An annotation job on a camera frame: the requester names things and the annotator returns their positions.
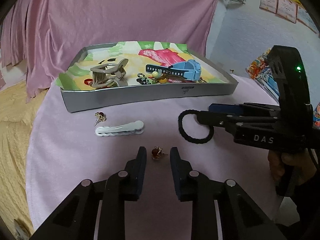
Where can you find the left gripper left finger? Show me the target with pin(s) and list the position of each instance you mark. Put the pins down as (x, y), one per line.
(97, 210)

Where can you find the grey shallow tray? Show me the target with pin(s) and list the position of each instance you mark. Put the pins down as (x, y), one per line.
(76, 101)

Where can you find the white scalloped hair clip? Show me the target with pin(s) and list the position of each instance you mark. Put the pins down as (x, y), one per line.
(131, 128)

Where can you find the pink table cloth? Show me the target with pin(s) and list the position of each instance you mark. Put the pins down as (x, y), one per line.
(64, 150)

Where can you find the tied pink window curtain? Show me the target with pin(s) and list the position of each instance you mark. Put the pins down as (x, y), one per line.
(13, 43)

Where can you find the beige claw hair clip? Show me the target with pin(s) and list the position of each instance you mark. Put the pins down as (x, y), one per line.
(109, 74)

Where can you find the gold red stud earring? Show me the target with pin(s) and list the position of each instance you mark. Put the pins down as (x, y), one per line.
(100, 117)

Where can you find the colourful cartoon towel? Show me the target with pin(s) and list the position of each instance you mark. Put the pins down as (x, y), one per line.
(78, 77)

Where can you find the stack of books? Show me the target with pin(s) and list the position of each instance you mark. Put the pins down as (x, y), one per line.
(265, 72)

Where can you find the light blue kids smartwatch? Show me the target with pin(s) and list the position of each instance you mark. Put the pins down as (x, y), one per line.
(189, 70)

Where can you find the black green patterned hair clip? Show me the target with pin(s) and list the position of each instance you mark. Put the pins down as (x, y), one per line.
(143, 80)

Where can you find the right hand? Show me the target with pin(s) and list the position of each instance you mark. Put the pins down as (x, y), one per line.
(298, 168)

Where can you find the yellow bed cover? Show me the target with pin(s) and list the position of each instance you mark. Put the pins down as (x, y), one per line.
(17, 117)

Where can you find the large pink curtain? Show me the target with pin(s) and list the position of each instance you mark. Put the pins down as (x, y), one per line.
(57, 29)

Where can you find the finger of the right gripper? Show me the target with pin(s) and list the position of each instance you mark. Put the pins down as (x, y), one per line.
(245, 108)
(220, 121)

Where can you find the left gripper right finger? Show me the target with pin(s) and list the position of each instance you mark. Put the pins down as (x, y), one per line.
(220, 210)

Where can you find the wall certificates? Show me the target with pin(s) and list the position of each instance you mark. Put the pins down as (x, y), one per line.
(291, 10)

